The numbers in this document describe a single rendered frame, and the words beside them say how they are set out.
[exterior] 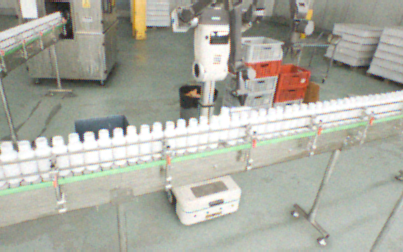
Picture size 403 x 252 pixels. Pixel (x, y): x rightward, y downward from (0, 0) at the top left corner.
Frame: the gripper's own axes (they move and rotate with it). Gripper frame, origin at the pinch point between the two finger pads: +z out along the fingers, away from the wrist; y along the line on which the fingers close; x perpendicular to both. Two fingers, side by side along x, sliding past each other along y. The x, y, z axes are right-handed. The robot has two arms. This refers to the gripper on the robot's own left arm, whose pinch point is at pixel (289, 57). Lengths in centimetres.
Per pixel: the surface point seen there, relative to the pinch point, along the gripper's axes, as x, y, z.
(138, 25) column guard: -93, 729, 96
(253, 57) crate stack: -95, 158, 45
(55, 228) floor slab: 140, 54, 139
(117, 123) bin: 91, 42, 50
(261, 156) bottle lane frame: 23, -20, 50
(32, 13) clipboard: 152, 374, 24
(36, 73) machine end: 163, 379, 117
